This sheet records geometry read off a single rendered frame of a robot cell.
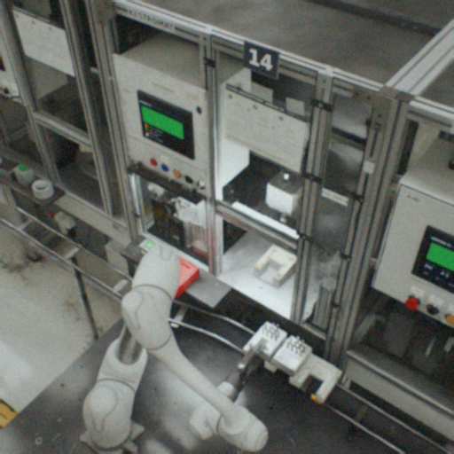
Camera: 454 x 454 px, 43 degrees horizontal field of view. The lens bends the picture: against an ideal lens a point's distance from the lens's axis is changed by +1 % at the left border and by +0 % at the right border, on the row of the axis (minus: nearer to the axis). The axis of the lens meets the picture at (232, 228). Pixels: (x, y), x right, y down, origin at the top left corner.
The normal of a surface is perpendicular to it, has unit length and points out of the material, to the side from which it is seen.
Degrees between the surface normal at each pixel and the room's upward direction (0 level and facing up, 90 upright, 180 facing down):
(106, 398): 6
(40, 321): 0
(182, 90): 90
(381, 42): 0
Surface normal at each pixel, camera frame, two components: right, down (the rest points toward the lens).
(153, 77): -0.59, 0.57
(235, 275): 0.00, -0.71
